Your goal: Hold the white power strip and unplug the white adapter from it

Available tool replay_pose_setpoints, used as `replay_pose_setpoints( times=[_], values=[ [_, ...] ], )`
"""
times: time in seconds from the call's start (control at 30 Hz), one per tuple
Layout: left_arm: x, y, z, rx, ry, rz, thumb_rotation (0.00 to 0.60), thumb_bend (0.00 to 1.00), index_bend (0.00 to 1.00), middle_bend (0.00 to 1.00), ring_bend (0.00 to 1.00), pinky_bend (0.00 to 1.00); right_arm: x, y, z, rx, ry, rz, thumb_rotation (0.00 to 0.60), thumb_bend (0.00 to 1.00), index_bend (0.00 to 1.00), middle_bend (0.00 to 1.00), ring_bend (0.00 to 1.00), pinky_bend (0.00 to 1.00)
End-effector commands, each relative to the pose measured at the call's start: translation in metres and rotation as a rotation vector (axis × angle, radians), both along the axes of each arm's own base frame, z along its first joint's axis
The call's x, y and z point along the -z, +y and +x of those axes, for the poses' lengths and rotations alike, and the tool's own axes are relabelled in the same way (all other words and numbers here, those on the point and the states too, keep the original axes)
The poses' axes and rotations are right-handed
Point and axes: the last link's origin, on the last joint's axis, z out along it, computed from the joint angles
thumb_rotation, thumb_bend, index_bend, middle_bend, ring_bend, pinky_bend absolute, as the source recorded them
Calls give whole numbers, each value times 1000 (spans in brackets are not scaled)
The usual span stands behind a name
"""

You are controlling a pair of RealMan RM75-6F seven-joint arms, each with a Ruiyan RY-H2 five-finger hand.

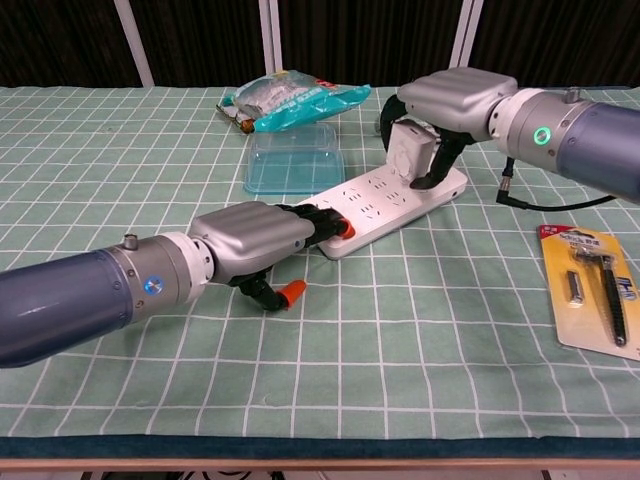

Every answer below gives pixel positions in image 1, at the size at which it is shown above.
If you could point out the dark folding partition screen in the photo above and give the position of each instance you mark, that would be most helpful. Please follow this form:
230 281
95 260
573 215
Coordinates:
350 35

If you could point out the yellow razor blister pack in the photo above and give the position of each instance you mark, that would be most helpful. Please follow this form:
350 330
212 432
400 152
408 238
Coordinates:
590 295

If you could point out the teal snack bag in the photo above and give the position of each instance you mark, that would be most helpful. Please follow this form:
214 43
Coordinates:
295 102

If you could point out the white power strip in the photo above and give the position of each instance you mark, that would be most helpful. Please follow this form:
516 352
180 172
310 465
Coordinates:
390 212

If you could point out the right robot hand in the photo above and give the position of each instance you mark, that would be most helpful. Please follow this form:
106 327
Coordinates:
455 100

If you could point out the white charger adapter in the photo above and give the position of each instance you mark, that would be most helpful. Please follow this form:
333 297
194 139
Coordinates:
412 150

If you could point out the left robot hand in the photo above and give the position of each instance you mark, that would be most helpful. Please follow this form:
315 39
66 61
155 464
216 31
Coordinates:
250 235

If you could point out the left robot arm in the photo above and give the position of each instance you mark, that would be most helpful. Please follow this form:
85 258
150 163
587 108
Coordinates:
75 295

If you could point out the green checked tablecloth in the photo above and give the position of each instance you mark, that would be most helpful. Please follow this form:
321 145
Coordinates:
320 350

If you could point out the clear blue plastic box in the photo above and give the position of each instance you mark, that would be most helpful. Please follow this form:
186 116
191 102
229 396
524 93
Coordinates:
295 162

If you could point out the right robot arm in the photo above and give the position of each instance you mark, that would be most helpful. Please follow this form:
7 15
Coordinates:
565 130

